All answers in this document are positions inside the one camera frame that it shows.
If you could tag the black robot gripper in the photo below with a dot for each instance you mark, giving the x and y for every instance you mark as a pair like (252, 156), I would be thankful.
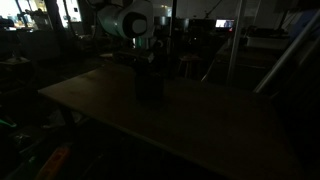
(146, 47)

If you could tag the wooden stool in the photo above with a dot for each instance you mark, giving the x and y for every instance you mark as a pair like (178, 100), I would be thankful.
(188, 61)

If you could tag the metal tripod pole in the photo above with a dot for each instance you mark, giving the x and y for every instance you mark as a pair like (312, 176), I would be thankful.
(236, 40)

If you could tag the lit computer monitor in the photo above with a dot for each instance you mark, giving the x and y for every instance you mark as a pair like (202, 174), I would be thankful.
(224, 23)

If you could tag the orange tool on floor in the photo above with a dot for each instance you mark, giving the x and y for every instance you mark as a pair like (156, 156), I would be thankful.
(54, 164)

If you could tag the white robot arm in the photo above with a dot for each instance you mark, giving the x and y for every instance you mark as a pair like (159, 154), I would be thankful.
(134, 22)

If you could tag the dark open box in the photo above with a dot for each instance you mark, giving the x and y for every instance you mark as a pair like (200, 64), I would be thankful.
(149, 84)

